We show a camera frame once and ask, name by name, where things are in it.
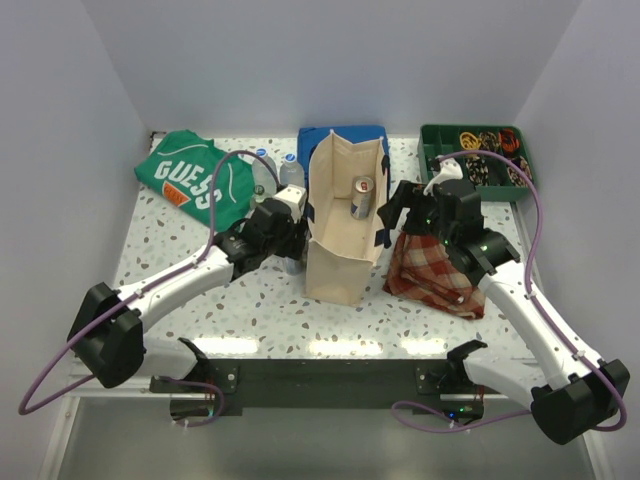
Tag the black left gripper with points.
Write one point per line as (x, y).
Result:
(293, 247)

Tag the red plaid cloth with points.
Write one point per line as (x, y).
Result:
(420, 270)

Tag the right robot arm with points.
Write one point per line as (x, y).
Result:
(572, 389)

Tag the Pocari Sweat bottle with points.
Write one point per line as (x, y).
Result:
(262, 172)
(291, 171)

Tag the green Guess t-shirt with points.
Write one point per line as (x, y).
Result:
(188, 171)

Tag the green compartment tray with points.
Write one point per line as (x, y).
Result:
(492, 157)

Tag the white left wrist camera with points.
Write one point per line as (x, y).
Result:
(295, 198)

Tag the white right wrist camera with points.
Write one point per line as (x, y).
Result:
(449, 169)

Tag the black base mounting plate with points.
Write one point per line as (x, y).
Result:
(320, 384)

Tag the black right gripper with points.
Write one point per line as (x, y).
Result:
(407, 195)

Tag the red tab can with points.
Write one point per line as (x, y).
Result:
(363, 188)
(293, 267)

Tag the beige canvas tote bag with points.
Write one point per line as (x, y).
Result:
(342, 251)

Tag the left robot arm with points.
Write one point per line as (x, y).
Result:
(108, 334)

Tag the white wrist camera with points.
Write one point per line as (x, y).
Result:
(295, 198)
(449, 169)

